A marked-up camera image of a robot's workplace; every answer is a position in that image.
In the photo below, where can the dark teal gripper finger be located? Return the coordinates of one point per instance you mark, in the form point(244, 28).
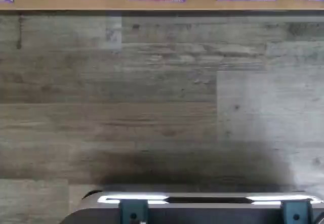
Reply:
point(132, 211)
point(296, 212)

